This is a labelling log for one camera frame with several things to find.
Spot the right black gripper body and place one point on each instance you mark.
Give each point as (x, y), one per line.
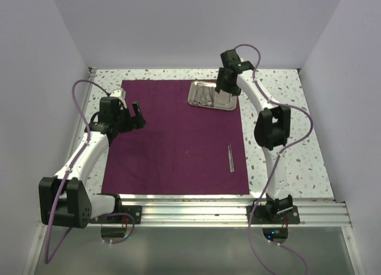
(228, 86)

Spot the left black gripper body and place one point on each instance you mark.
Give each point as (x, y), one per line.
(122, 119)

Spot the steel instrument tray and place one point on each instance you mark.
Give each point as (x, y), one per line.
(222, 101)

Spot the purple cloth wrap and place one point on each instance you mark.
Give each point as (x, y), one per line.
(182, 150)

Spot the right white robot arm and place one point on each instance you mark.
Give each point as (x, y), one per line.
(271, 133)

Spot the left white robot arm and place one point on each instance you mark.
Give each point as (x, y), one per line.
(64, 200)

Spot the steel forceps in tray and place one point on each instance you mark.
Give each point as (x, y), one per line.
(209, 96)

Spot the steel scissors in tray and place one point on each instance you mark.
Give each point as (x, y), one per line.
(200, 98)

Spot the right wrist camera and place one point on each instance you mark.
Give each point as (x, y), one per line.
(229, 58)

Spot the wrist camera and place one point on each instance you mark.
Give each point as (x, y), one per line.
(229, 58)
(120, 93)

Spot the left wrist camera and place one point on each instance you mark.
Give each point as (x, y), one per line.
(120, 93)

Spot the aluminium left side rail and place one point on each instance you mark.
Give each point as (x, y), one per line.
(80, 93)

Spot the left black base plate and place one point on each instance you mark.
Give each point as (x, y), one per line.
(128, 214)

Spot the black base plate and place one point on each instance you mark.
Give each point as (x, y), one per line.
(128, 214)
(274, 215)

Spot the aluminium front rail frame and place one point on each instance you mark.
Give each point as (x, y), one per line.
(231, 212)

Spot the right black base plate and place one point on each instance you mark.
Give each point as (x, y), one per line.
(274, 215)

